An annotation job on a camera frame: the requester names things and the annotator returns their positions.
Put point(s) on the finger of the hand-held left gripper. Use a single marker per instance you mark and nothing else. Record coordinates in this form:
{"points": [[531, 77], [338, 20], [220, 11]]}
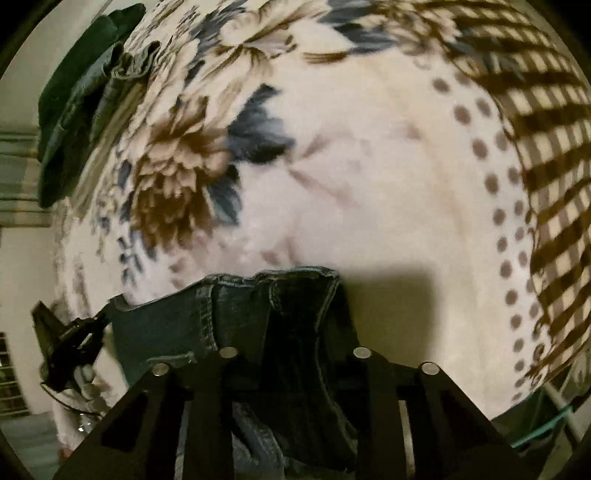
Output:
{"points": [[87, 328]]}

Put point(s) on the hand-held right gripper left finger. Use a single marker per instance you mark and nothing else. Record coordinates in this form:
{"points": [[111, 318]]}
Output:
{"points": [[212, 392]]}

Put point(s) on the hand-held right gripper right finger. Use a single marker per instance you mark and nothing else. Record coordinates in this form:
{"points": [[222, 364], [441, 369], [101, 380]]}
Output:
{"points": [[378, 392]]}

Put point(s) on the dark blue jeans pants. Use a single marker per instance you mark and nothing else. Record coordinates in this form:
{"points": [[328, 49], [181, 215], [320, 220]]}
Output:
{"points": [[286, 332]]}

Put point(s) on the person's left forearm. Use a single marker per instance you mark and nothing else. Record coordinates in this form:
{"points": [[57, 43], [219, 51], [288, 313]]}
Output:
{"points": [[74, 434]]}

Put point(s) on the folded beige pants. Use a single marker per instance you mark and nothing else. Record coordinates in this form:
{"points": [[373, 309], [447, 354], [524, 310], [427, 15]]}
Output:
{"points": [[108, 138]]}

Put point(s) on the person's left hand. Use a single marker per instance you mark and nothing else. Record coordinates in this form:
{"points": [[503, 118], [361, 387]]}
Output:
{"points": [[87, 392]]}

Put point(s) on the striped green curtain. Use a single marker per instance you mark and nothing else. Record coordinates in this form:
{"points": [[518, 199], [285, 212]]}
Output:
{"points": [[21, 180]]}

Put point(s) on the teal basket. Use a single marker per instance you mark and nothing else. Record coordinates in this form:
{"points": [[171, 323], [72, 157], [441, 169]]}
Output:
{"points": [[545, 424]]}

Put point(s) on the floral blanket with checked border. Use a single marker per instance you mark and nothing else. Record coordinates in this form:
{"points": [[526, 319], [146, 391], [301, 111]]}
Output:
{"points": [[369, 184]]}

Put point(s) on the dark green fuzzy blanket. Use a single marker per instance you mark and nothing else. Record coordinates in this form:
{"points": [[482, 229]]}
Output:
{"points": [[69, 115]]}

